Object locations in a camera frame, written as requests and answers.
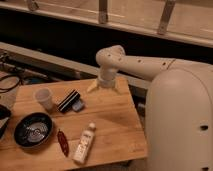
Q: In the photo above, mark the white squeeze bottle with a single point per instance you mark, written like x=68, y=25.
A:
x=84, y=144

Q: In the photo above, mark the black striped box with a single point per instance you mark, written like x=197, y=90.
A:
x=67, y=103

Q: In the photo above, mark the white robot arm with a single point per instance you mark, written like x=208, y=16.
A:
x=179, y=107

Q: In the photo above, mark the red chili pepper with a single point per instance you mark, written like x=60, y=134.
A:
x=63, y=142

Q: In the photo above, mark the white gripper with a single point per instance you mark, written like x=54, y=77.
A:
x=106, y=79

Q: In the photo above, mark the metal bracket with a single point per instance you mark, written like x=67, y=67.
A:
x=165, y=17
x=103, y=11

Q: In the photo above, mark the metal bracket right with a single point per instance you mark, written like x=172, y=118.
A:
x=165, y=17

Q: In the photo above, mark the black object at left edge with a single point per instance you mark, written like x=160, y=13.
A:
x=5, y=115

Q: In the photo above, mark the small blue block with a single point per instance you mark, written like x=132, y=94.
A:
x=78, y=105

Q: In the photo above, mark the dark ceramic bowl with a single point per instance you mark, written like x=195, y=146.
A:
x=33, y=130

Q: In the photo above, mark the metal bracket middle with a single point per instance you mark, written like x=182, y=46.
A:
x=103, y=11

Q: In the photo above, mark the translucent white cup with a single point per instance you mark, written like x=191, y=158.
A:
x=44, y=98

